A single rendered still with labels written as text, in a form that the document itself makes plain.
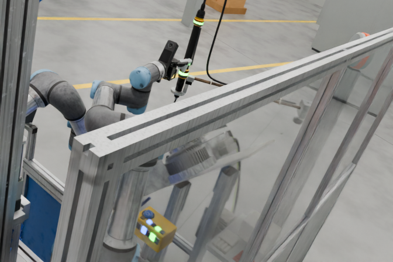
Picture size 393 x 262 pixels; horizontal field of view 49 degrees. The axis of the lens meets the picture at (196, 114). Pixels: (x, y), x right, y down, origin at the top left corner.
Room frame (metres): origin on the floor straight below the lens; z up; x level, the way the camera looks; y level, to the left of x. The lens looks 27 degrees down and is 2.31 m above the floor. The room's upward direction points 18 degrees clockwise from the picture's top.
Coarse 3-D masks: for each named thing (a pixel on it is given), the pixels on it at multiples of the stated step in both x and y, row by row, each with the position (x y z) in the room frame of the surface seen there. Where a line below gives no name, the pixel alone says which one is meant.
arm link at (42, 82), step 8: (40, 72) 1.59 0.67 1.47; (48, 72) 1.60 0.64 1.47; (32, 80) 1.57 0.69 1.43; (40, 80) 1.55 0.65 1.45; (48, 80) 1.56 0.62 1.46; (56, 80) 1.56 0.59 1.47; (64, 80) 1.59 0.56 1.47; (32, 88) 1.51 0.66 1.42; (40, 88) 1.52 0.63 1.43; (48, 88) 1.53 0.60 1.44; (32, 96) 1.50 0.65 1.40; (40, 96) 1.51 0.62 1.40; (48, 96) 1.51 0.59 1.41; (32, 104) 1.49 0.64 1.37; (40, 104) 1.51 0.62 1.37; (48, 104) 1.54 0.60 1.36
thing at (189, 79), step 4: (188, 76) 1.85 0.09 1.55; (192, 76) 1.86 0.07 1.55; (188, 80) 1.84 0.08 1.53; (192, 80) 1.85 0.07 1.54; (184, 84) 1.86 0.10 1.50; (188, 84) 1.84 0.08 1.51; (172, 88) 1.85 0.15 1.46; (184, 88) 1.84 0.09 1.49; (172, 92) 1.83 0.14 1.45; (176, 92) 1.82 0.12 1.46; (180, 92) 1.84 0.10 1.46; (184, 92) 1.84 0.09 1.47
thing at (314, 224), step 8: (336, 192) 2.44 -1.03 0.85; (328, 200) 2.24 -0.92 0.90; (320, 208) 2.11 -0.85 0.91; (328, 208) 2.46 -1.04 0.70; (320, 216) 2.31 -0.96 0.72; (312, 224) 2.13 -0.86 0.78; (320, 224) 2.53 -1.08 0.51; (304, 232) 1.98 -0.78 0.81; (312, 232) 2.33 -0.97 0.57; (296, 240) 1.85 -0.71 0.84; (304, 240) 2.16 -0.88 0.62; (312, 240) 2.58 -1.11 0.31; (288, 248) 1.74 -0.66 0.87; (296, 248) 1.99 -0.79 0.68; (304, 248) 2.36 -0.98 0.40; (280, 256) 1.63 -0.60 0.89; (296, 256) 2.17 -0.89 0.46
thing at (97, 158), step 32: (384, 32) 1.57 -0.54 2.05; (288, 64) 0.85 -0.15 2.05; (320, 64) 0.93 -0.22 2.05; (192, 96) 0.56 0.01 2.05; (224, 96) 0.61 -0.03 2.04; (256, 96) 0.66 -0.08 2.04; (128, 128) 0.43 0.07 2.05; (160, 128) 0.45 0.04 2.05; (192, 128) 0.52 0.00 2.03; (96, 160) 0.36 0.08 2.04; (128, 160) 0.40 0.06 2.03; (64, 192) 0.37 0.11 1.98; (96, 192) 0.36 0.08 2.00; (320, 192) 1.87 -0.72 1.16; (64, 224) 0.37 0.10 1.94; (96, 224) 0.38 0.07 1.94; (64, 256) 0.37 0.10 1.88; (96, 256) 0.39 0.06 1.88; (288, 256) 1.86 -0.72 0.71
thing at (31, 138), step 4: (32, 128) 1.77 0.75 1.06; (28, 132) 1.78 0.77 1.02; (28, 136) 1.78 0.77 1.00; (32, 136) 1.77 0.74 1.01; (36, 136) 1.79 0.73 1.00; (28, 140) 1.78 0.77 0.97; (32, 140) 1.77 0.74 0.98; (28, 144) 1.78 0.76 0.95; (32, 144) 1.78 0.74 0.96; (28, 148) 1.78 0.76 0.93; (32, 148) 1.79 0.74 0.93; (28, 152) 1.77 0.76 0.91; (32, 152) 1.78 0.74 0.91; (28, 156) 1.77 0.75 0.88; (32, 156) 1.79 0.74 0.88; (28, 160) 1.77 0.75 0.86
